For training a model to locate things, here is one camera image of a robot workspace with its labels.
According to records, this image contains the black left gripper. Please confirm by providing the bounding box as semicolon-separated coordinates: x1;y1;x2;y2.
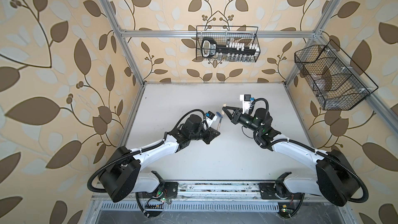
189;122;222;144

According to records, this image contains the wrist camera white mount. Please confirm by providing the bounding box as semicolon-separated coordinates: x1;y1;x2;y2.
239;94;255;115
204;111;218;129

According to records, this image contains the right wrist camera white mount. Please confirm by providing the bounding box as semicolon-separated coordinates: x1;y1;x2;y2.
239;94;255;115

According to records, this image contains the black wire basket right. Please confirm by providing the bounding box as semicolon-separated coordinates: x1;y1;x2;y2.
294;39;379;111

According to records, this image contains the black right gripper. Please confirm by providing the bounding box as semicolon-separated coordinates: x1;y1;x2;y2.
223;106;261;135

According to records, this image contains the beige fountain pen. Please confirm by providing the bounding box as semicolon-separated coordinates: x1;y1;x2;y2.
217;119;222;131

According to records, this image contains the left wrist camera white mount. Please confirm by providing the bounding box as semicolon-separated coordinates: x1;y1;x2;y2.
204;111;218;129

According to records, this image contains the black tool in basket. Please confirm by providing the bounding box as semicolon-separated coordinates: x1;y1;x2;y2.
199;37;260;58

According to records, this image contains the black wire basket back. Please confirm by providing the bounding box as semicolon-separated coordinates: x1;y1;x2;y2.
195;25;261;63

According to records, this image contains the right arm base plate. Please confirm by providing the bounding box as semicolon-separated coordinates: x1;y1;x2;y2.
259;181;302;201

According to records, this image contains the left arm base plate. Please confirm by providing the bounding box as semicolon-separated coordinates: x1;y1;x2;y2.
141;181;179;200

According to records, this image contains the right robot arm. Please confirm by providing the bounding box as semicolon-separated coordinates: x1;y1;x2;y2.
222;94;370;206

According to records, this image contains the aluminium cage frame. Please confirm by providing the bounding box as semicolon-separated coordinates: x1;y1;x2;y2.
86;0;398;224

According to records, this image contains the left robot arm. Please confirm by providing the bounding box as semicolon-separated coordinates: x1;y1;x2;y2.
87;109;220;203

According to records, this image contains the black wire basket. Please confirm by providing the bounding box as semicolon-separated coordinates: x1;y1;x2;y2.
195;25;261;63
294;39;379;111

